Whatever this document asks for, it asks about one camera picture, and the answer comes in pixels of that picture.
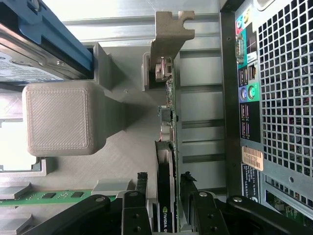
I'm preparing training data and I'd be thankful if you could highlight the green RAM stick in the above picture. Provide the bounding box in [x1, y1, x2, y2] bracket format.
[0, 190, 115, 208]

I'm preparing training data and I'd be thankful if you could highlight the hard disk in blue carrier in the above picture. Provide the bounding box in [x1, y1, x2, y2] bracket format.
[0, 0, 95, 83]

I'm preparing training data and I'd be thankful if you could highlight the open black PC case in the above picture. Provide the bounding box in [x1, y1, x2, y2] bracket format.
[219, 0, 313, 235]

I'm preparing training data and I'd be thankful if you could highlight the gray printed parts rack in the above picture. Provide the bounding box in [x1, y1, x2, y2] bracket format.
[0, 41, 181, 235]

